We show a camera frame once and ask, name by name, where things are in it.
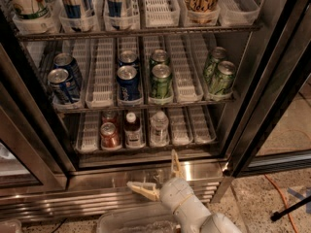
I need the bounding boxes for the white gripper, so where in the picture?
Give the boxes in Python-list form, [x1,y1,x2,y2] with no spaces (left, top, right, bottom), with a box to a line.
[126,150,194,213]

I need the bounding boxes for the brown bottle white cap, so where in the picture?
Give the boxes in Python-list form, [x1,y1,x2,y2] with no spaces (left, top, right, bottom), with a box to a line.
[124,112,143,148]

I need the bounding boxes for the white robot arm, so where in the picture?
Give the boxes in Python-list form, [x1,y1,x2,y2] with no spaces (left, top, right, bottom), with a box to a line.
[126,150,242,233]

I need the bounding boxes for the clear water bottle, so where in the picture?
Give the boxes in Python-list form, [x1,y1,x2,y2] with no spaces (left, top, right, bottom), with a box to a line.
[150,111,169,147]

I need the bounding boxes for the stainless steel fridge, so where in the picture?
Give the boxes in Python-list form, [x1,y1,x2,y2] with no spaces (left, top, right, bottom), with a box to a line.
[0,0,262,222]

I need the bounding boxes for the open fridge door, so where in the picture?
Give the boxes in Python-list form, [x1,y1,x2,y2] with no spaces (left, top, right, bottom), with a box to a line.
[220,0,311,177]

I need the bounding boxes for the clear plastic bin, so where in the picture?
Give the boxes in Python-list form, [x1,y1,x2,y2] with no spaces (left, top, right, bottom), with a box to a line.
[95,201,204,233]

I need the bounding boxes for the front red soda can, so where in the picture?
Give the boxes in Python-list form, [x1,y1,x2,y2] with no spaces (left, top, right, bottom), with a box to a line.
[100,122,121,150]

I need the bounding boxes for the red soda can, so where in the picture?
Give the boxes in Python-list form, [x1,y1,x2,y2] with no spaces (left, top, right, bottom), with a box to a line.
[101,111,118,125]
[100,122,121,150]

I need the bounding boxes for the rear red soda can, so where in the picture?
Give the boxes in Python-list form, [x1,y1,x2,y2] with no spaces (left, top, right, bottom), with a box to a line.
[101,111,118,125]

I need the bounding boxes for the front centre green can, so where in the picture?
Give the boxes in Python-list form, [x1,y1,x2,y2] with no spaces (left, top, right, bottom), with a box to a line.
[151,64,172,99]

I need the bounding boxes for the front centre blue can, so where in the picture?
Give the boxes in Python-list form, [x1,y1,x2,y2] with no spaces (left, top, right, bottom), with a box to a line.
[117,66,140,101]

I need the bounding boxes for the front right green can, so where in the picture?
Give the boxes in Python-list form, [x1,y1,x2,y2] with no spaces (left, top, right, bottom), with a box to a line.
[208,61,236,95]

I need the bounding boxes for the black stand leg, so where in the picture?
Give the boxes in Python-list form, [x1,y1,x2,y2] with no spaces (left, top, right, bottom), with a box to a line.
[270,195,311,221]

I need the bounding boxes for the rear right green can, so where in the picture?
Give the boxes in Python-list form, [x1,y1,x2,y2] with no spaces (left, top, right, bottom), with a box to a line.
[203,47,227,83]

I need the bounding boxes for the rear centre green can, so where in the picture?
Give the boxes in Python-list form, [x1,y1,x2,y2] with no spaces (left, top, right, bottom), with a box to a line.
[149,49,170,69]

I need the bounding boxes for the rear centre blue can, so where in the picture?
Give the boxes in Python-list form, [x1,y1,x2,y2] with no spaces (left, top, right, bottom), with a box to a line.
[119,50,139,70]

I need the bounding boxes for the front left blue can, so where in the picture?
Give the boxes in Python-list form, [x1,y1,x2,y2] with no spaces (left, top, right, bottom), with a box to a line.
[48,68,80,105]

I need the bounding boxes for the rear left blue can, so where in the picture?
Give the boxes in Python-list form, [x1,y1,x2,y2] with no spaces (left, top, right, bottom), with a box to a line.
[53,52,83,88]

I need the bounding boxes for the small clear container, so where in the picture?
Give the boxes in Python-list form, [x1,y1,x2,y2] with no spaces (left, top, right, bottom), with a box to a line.
[0,220,22,233]

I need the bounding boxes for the orange cable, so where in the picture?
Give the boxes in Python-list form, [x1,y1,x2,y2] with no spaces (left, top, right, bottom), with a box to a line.
[263,174,299,233]

